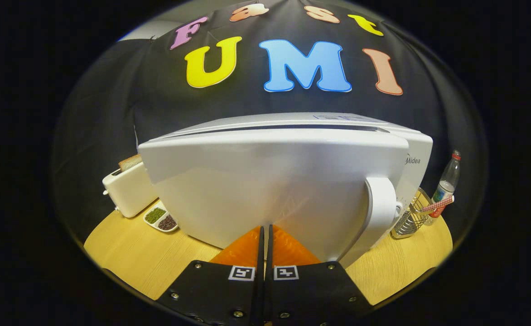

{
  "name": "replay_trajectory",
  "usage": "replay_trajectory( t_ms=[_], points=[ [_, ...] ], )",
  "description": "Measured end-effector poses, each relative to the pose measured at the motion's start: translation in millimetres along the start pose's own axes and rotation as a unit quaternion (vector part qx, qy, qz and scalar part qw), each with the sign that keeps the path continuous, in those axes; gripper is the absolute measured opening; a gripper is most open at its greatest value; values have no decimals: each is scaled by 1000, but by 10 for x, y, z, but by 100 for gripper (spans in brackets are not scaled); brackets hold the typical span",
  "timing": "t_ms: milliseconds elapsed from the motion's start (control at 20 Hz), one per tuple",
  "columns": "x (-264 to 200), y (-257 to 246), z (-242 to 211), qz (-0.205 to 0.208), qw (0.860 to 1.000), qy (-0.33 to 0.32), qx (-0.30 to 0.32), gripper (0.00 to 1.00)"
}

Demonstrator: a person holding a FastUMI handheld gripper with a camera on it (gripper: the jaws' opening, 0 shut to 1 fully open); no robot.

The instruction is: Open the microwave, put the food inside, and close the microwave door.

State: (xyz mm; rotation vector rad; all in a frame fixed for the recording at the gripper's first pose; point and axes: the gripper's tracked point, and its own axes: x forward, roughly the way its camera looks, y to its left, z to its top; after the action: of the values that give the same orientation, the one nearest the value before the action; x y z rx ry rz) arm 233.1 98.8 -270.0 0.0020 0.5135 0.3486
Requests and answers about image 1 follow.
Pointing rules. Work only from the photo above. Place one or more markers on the toast slice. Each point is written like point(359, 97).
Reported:
point(130, 162)

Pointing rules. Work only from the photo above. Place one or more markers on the white divided tray with beans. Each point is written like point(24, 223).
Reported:
point(160, 218)

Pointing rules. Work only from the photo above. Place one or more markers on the cream pop-up toaster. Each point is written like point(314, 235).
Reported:
point(129, 190)

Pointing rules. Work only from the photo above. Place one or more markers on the white toaster oven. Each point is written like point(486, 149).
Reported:
point(270, 181)

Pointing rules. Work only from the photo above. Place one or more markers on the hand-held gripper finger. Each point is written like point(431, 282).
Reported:
point(259, 294)
point(270, 294)

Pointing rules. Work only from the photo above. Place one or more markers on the clear plastic bottle red cap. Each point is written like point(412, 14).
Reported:
point(446, 181)

